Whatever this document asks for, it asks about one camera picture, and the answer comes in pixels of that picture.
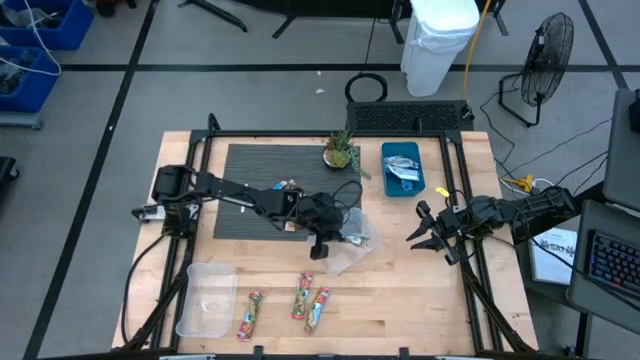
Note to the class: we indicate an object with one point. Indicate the blue storage bin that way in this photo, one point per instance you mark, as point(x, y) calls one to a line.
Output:
point(75, 30)
point(40, 85)

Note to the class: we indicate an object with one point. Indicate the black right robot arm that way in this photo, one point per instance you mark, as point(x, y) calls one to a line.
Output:
point(535, 207)

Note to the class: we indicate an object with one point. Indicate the yellow power plug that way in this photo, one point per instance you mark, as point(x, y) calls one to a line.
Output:
point(522, 184)

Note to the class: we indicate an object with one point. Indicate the white printed sign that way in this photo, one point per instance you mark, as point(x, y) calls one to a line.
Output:
point(550, 265)

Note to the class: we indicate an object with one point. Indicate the chocolate chip granola bar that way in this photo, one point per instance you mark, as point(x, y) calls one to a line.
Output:
point(317, 310)
point(302, 296)
point(250, 316)

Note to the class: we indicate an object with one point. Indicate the black partition curtain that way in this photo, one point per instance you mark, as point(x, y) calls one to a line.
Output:
point(220, 15)

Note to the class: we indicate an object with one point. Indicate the clear plastic container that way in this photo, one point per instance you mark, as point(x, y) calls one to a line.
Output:
point(207, 300)

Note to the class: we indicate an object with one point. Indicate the black perforated case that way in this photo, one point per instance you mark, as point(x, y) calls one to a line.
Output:
point(400, 116)

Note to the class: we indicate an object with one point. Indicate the black floor fan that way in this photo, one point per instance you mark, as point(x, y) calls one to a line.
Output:
point(545, 55)

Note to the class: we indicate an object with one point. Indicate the gray desk surface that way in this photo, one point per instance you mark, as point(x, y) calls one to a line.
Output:
point(620, 165)
point(580, 300)

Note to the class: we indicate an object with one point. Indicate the yellow tag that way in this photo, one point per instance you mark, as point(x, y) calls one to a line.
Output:
point(442, 191)

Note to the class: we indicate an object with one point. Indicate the dark striped placemat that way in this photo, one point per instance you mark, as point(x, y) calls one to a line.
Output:
point(260, 160)

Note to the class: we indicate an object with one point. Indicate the backlit black keyboard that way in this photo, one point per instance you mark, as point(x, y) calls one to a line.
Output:
point(615, 262)

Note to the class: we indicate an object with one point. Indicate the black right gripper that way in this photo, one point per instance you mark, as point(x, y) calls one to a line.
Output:
point(465, 220)

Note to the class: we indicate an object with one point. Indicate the potted succulent plant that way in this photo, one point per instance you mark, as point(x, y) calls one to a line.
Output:
point(340, 152)

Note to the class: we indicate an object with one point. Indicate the white trash bin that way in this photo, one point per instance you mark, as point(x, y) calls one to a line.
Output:
point(435, 45)

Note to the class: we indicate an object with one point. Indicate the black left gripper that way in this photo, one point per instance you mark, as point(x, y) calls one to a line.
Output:
point(322, 215)

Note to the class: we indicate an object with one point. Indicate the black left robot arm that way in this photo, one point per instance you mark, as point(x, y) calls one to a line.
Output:
point(225, 192)

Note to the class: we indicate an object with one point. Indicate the gray cart shelf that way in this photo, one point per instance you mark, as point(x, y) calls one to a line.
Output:
point(20, 120)

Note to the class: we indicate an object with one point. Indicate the teal plastic bin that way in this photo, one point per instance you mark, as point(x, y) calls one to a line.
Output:
point(392, 189)

